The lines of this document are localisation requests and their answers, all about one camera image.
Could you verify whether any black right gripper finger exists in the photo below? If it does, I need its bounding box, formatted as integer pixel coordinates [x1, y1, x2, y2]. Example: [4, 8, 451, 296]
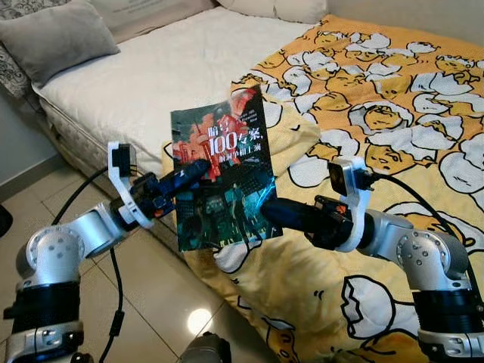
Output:
[259, 197, 318, 237]

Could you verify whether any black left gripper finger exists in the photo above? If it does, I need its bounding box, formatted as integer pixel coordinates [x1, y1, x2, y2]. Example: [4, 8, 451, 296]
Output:
[163, 157, 215, 194]

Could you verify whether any dark red-covered book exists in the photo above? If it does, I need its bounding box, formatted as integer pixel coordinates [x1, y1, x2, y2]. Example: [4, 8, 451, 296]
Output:
[170, 85, 284, 253]

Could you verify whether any grey pillow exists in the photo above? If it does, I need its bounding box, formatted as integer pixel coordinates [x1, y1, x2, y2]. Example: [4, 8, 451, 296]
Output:
[0, 0, 120, 88]

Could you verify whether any white quilted mattress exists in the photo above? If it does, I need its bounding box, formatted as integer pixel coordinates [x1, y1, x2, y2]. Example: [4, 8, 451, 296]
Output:
[32, 6, 318, 199]

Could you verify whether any yellow cartoon egg blanket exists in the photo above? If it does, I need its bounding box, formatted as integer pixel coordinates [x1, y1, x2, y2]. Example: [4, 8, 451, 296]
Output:
[180, 14, 484, 363]

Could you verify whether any dark grey robot knee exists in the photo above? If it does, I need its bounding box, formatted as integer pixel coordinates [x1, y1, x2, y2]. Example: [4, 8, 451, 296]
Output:
[180, 331, 232, 363]

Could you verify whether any beige long bolster pillow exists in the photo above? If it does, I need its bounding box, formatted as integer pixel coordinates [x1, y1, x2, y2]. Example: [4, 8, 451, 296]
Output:
[216, 0, 330, 26]

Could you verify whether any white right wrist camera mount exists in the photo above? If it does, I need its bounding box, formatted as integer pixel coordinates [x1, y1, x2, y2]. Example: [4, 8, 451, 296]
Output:
[327, 156, 374, 253]

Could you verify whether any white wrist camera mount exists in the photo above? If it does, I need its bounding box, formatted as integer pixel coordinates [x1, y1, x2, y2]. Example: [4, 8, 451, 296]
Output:
[106, 140, 154, 230]
[327, 156, 374, 253]

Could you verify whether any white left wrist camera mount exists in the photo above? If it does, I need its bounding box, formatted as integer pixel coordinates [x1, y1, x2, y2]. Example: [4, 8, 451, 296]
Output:
[106, 140, 154, 230]

